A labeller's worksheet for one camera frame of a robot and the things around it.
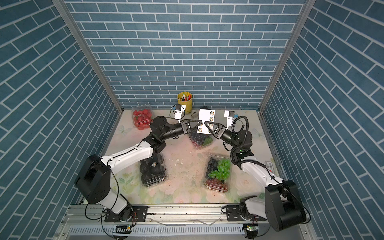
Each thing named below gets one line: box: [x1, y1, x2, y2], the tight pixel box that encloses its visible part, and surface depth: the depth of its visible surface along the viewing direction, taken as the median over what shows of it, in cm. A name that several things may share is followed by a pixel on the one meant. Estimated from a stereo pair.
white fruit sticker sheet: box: [197, 109, 216, 134], surface depth 72 cm
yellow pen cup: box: [177, 91, 193, 114], surface depth 114 cm
